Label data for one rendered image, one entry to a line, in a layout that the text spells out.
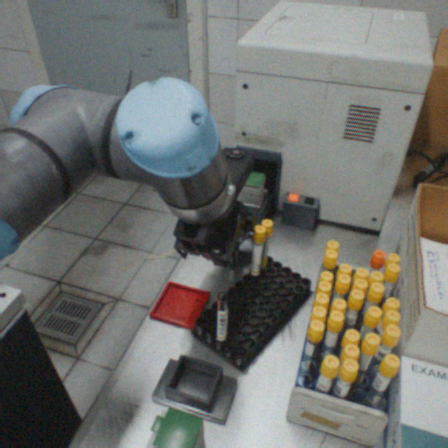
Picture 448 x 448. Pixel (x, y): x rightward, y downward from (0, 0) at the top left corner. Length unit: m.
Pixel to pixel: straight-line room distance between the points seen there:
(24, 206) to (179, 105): 0.14
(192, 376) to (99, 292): 1.35
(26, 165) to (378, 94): 0.48
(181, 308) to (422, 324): 0.32
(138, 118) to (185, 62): 1.82
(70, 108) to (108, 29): 1.92
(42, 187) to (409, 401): 0.40
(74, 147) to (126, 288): 1.51
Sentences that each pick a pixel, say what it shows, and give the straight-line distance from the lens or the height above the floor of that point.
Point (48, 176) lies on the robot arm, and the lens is 0.34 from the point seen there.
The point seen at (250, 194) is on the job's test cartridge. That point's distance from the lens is 0.67.
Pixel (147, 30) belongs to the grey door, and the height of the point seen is 0.81.
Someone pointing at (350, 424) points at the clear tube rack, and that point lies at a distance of 0.50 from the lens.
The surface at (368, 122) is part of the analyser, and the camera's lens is 0.66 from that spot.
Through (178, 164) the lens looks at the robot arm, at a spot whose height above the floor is 1.18.
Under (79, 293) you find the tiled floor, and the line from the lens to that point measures 1.88.
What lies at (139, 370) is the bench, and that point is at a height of 0.88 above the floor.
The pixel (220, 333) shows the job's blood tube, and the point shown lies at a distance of 0.53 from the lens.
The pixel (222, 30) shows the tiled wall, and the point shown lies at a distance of 2.10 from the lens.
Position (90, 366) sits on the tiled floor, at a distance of 1.65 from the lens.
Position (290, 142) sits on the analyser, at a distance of 0.69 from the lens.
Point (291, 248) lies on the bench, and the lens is 0.71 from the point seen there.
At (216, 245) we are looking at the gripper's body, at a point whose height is 1.01.
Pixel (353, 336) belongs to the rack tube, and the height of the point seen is 0.99.
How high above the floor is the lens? 1.35
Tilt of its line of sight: 41 degrees down
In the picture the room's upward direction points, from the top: straight up
